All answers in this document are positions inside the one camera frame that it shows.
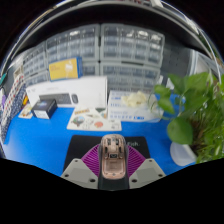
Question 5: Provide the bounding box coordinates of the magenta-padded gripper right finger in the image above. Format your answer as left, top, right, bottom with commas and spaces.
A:
125, 143, 167, 190

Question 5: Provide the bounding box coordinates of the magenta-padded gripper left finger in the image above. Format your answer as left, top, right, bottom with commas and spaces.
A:
60, 143, 103, 190

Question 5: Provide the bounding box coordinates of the black mouse pad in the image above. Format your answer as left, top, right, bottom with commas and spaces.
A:
62, 134, 152, 173

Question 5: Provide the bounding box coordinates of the colourful sticker sheet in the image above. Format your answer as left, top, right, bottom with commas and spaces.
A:
18, 103, 34, 120
66, 105, 123, 132

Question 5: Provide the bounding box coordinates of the green plant in white pot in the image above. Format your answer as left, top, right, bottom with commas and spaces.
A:
148, 71, 224, 167

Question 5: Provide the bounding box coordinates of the small black box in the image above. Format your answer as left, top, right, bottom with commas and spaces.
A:
30, 98, 58, 120

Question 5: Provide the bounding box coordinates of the white crumpled plastic bag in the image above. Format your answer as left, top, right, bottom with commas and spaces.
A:
120, 90, 149, 108

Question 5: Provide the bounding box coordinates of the white keyboard box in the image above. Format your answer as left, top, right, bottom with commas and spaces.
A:
25, 75, 109, 108

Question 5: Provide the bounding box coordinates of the yellow flat box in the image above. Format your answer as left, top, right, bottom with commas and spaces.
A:
48, 56, 84, 82

